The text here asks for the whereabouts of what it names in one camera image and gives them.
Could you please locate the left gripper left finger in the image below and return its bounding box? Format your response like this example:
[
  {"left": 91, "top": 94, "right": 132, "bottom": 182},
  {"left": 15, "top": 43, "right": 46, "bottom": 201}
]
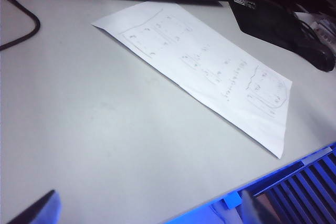
[{"left": 5, "top": 189, "right": 62, "bottom": 224}]

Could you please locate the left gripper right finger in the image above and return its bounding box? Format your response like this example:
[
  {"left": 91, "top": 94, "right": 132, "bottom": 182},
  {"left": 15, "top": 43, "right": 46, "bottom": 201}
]
[{"left": 162, "top": 142, "right": 336, "bottom": 224}]

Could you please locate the white printed paper sheet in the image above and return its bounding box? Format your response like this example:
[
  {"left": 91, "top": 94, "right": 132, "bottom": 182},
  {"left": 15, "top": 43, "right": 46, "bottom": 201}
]
[{"left": 91, "top": 0, "right": 293, "bottom": 159}]

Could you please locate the black computer mouse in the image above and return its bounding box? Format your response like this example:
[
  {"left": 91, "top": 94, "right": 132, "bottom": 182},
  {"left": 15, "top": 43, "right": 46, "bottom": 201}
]
[{"left": 296, "top": 42, "right": 336, "bottom": 73}]

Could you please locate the black mouse pad with label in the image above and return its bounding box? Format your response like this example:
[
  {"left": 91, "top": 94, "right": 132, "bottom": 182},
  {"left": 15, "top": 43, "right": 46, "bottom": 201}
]
[{"left": 228, "top": 0, "right": 316, "bottom": 51}]

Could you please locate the black looped table cable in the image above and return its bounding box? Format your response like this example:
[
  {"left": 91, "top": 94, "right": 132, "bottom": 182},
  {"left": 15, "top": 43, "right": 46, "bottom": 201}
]
[{"left": 0, "top": 0, "right": 41, "bottom": 51}]

